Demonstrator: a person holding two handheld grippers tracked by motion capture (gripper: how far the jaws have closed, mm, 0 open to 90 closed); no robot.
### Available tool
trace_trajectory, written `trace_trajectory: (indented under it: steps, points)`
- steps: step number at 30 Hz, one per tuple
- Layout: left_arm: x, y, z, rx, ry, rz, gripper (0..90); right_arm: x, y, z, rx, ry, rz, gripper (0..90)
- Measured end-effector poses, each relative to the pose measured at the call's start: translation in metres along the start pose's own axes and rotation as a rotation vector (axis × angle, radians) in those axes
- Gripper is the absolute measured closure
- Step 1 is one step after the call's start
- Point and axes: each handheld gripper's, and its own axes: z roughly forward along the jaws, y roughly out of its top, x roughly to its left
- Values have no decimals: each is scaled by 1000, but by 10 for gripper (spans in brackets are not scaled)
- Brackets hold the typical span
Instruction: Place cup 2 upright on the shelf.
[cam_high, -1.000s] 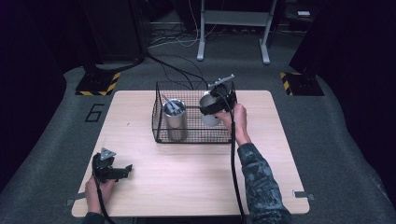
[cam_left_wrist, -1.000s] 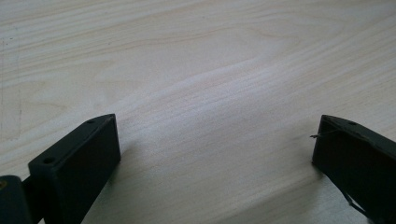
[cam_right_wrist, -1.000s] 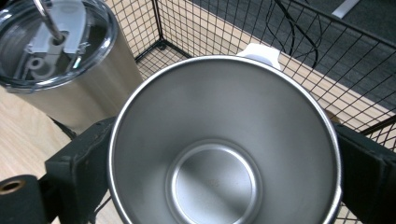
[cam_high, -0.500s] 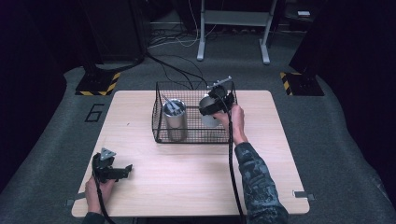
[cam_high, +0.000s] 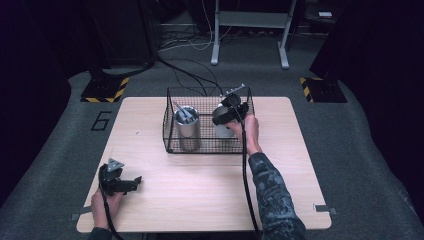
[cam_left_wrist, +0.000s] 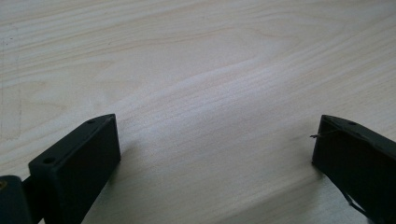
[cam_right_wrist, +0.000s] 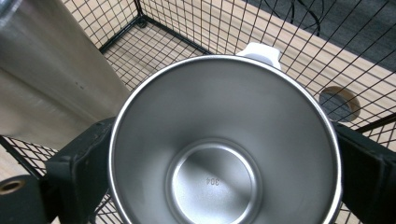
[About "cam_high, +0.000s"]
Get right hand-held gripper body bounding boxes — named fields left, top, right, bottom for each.
left=219, top=83, right=250, bottom=125

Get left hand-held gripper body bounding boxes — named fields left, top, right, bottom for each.
left=98, top=158, right=131, bottom=197

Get silver metal mug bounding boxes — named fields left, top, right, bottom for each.
left=212, top=103, right=237, bottom=140

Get black wire basket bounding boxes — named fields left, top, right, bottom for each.
left=162, top=85, right=257, bottom=155

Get silver metal tumbler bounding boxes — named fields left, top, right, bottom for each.
left=172, top=105, right=201, bottom=153

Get dark straw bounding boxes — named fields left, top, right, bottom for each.
left=172, top=100, right=196, bottom=122

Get person's right hand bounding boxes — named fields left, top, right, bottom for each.
left=225, top=113, right=263, bottom=157

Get person's left hand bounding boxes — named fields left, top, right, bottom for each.
left=90, top=188, right=124, bottom=232

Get grey tape strip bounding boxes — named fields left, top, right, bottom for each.
left=70, top=205, right=93, bottom=222
left=312, top=203, right=338, bottom=216

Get striped black stand base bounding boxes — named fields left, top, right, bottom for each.
left=298, top=76, right=348, bottom=104
left=80, top=75, right=130, bottom=104

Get black cabinet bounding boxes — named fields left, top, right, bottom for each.
left=86, top=0, right=158, bottom=70

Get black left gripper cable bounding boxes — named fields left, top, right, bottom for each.
left=97, top=165, right=125, bottom=240

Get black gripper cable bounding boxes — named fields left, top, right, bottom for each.
left=97, top=165, right=125, bottom=240
left=227, top=101, right=262, bottom=236

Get thin black floor cable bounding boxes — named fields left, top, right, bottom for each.
left=171, top=58, right=220, bottom=98

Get thick black floor cable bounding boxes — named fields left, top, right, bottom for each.
left=155, top=54, right=224, bottom=98

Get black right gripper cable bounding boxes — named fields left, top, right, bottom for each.
left=227, top=101, right=262, bottom=236

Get white floor cables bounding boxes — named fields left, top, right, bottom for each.
left=158, top=0, right=234, bottom=53

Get white metal desk frame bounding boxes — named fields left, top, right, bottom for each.
left=210, top=0, right=298, bottom=70

